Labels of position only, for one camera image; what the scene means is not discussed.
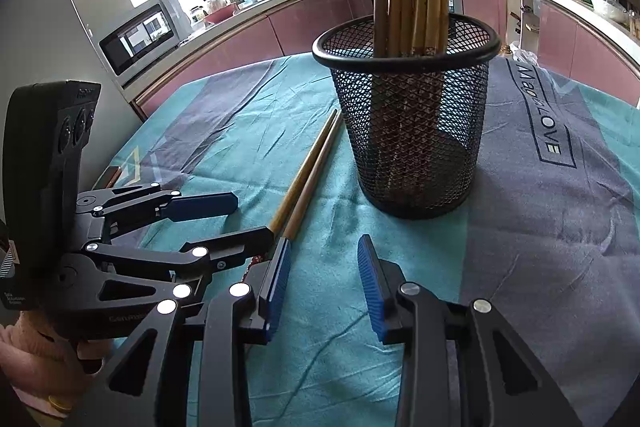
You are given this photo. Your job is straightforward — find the red-tipped wooden chopstick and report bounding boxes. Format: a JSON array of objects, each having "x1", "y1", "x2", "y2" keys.
[
  {"x1": 282, "y1": 109, "x2": 345, "y2": 242},
  {"x1": 267, "y1": 108, "x2": 340, "y2": 235}
]

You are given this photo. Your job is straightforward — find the teal and grey tablecloth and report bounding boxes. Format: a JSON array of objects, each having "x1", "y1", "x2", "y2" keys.
[{"x1": 92, "y1": 52, "x2": 640, "y2": 427}]

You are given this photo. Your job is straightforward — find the clear plastic bag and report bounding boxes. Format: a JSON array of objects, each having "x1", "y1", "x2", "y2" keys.
[{"x1": 509, "y1": 41, "x2": 543, "y2": 68}]

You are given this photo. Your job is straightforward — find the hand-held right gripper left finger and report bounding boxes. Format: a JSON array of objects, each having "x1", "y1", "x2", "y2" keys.
[{"x1": 65, "y1": 237, "x2": 292, "y2": 427}]

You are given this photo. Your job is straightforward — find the person's left hand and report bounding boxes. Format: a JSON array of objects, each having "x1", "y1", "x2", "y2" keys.
[{"x1": 75, "y1": 338, "x2": 115, "y2": 374}]

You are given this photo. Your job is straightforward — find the white microwave oven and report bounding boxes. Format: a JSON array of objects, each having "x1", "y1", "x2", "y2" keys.
[{"x1": 98, "y1": 0, "x2": 191, "y2": 78}]

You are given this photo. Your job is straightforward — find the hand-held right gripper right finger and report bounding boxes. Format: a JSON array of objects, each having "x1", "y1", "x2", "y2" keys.
[{"x1": 356, "y1": 234, "x2": 583, "y2": 427}]

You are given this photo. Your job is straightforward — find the white bowl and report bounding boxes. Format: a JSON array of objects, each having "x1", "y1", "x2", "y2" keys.
[{"x1": 590, "y1": 0, "x2": 626, "y2": 20}]

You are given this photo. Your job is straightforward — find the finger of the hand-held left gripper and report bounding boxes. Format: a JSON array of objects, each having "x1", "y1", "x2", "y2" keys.
[
  {"x1": 75, "y1": 184, "x2": 239, "y2": 228},
  {"x1": 82, "y1": 226, "x2": 275, "y2": 301}
]

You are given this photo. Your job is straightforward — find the black mesh utensil holder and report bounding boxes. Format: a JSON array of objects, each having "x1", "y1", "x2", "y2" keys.
[{"x1": 312, "y1": 14, "x2": 502, "y2": 220}]

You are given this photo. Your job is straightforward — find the pink bowl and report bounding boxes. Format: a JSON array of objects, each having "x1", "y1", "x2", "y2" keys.
[{"x1": 205, "y1": 4, "x2": 236, "y2": 25}]

